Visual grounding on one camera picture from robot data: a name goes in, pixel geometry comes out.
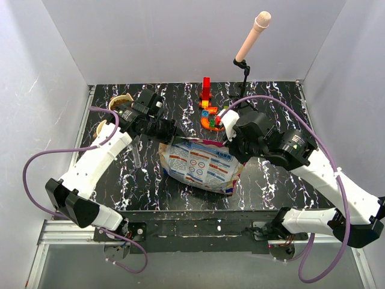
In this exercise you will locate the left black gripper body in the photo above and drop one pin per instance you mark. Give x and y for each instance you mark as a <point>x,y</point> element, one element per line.
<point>165,130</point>

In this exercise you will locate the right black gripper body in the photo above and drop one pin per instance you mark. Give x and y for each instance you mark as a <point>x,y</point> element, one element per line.
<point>243,150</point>

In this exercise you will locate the translucent plastic food scoop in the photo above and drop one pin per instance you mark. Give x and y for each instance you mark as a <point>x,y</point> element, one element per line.
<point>136,155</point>

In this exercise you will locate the pink pet food bag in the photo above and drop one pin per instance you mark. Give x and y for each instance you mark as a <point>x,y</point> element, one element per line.
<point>203,164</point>

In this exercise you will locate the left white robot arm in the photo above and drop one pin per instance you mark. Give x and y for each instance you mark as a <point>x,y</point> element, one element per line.
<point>71,194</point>

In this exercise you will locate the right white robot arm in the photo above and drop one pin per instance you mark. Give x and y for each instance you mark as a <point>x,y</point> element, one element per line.
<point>354,209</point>

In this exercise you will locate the upper yellow pet bowl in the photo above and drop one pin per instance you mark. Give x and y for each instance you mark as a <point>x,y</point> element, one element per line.
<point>118,100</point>

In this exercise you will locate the yellow pet bowl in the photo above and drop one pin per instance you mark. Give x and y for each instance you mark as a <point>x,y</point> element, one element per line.
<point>118,100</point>
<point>102,132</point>

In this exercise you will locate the lower yellow pet bowl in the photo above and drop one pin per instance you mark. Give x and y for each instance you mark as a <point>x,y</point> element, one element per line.
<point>102,132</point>

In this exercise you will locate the colourful toy block track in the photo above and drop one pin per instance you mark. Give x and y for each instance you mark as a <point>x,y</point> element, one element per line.
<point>208,119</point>

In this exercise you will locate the red toy block tower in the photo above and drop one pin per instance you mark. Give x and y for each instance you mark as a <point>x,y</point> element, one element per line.
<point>205,95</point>

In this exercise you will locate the black microphone stand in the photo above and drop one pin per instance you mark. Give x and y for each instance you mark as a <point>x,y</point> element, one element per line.
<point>246,103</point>

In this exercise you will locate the pink microphone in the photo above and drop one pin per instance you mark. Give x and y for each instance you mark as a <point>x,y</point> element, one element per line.
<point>261,22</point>

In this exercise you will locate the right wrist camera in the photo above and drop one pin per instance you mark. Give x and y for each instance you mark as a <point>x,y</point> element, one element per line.
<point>249,126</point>

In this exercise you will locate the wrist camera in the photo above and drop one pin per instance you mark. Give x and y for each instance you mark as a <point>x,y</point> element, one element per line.
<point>249,126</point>
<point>149,103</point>

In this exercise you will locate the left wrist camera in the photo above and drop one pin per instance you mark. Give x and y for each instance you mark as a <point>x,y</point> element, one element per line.
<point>149,103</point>

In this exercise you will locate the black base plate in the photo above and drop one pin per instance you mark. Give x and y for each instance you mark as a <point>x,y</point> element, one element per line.
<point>199,231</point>

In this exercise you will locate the aluminium frame rail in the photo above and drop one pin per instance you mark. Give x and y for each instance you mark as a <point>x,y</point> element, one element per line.
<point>355,218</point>

